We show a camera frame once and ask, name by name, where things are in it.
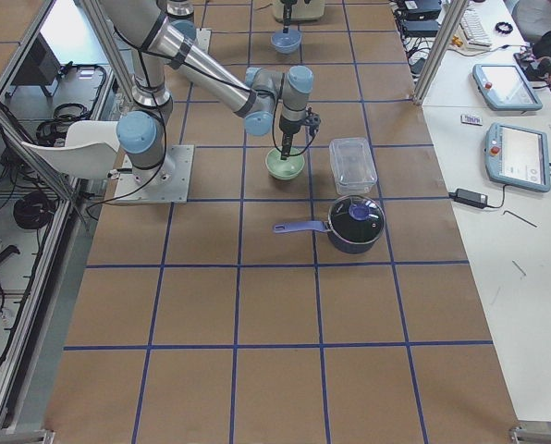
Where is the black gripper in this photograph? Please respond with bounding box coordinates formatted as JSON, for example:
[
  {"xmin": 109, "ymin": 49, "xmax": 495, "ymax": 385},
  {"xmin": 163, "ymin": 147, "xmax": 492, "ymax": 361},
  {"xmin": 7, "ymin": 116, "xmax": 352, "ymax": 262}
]
[
  {"xmin": 282, "ymin": 0, "xmax": 298, "ymax": 33},
  {"xmin": 279, "ymin": 117, "xmax": 301, "ymax": 161}
]

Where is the teach pendant tablet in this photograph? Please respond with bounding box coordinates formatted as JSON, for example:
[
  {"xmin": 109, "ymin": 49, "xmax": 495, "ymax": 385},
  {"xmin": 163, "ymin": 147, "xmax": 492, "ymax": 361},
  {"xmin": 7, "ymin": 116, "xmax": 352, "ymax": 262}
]
[
  {"xmin": 471, "ymin": 64, "xmax": 543, "ymax": 111},
  {"xmin": 484, "ymin": 123, "xmax": 551, "ymax": 192}
]

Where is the small printed card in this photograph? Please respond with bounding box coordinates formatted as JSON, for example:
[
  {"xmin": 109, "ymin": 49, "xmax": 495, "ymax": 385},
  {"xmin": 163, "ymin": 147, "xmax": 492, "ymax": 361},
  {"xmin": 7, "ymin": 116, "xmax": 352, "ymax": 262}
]
[{"xmin": 460, "ymin": 114, "xmax": 483, "ymax": 126}]

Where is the blue pot with glass lid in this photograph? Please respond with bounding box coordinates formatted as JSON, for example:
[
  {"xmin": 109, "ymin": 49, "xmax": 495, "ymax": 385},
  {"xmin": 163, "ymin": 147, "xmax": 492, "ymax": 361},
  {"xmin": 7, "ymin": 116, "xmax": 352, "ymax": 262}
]
[{"xmin": 273, "ymin": 195, "xmax": 386, "ymax": 254}]

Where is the aluminium frame post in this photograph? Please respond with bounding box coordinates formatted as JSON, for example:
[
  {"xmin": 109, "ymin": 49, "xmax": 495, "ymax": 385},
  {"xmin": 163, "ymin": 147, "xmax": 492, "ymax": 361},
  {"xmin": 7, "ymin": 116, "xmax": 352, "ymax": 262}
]
[{"xmin": 412, "ymin": 0, "xmax": 469, "ymax": 105}]

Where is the black power adapter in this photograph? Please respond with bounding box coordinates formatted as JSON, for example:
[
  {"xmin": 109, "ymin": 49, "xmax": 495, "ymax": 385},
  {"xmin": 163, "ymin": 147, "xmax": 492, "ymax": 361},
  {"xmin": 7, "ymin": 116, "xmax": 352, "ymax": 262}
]
[{"xmin": 448, "ymin": 188, "xmax": 488, "ymax": 209}]

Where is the cream steel toaster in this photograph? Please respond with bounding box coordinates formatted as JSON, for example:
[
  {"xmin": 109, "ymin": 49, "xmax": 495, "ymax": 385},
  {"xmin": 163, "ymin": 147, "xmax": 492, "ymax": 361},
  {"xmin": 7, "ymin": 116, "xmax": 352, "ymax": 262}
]
[{"xmin": 271, "ymin": 0, "xmax": 325, "ymax": 23}]

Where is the black power brick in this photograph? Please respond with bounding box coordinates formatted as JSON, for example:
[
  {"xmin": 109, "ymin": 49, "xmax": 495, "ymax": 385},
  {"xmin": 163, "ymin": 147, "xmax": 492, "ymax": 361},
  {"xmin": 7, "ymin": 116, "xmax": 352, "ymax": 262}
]
[{"xmin": 400, "ymin": 20, "xmax": 440, "ymax": 37}]

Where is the green bowl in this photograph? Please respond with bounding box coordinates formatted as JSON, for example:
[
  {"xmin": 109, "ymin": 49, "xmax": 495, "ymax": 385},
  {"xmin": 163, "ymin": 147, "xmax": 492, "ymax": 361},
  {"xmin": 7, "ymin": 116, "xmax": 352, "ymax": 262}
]
[{"xmin": 265, "ymin": 148, "xmax": 305, "ymax": 180}]

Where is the far teach pendant tablet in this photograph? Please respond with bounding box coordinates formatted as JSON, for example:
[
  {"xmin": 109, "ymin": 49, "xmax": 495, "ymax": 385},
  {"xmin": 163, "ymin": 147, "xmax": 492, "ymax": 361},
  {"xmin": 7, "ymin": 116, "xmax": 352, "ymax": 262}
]
[{"xmin": 471, "ymin": 64, "xmax": 543, "ymax": 111}]

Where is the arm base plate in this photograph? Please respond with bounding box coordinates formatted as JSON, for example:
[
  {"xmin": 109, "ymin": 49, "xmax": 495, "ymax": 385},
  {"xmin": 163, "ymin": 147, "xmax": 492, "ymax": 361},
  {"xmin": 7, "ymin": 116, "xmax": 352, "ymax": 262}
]
[
  {"xmin": 114, "ymin": 145, "xmax": 195, "ymax": 204},
  {"xmin": 184, "ymin": 28, "xmax": 212, "ymax": 55}
]

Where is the white plastic chair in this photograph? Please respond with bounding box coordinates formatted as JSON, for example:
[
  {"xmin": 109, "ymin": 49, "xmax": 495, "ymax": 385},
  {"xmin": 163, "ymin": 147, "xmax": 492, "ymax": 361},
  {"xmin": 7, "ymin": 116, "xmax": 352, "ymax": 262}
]
[{"xmin": 21, "ymin": 120, "xmax": 119, "ymax": 179}]

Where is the black allen key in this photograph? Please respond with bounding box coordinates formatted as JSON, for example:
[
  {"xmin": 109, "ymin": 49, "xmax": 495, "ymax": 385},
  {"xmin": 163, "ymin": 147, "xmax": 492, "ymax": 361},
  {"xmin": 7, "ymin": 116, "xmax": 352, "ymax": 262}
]
[{"xmin": 502, "ymin": 210, "xmax": 538, "ymax": 228}]

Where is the blue bowl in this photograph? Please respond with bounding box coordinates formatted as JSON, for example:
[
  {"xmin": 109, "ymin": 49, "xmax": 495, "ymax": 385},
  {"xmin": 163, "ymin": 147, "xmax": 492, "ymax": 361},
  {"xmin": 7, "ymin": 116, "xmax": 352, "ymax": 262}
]
[{"xmin": 271, "ymin": 29, "xmax": 302, "ymax": 55}]

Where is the clear plastic food container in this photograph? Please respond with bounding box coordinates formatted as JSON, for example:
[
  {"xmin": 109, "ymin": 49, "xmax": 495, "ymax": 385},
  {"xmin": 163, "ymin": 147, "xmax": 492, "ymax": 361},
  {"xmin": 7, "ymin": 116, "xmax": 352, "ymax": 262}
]
[{"xmin": 329, "ymin": 138, "xmax": 378, "ymax": 195}]

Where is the white keyboard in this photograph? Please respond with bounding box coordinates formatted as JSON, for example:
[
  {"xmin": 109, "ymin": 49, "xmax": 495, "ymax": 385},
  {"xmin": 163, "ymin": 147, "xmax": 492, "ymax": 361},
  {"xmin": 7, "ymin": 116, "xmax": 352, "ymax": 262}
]
[{"xmin": 459, "ymin": 9, "xmax": 493, "ymax": 50}]

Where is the near teach pendant tablet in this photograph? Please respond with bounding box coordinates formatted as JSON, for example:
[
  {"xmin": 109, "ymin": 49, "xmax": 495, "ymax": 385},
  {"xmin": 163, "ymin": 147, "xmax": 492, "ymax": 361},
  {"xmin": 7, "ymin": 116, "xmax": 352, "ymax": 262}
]
[{"xmin": 484, "ymin": 123, "xmax": 551, "ymax": 192}]

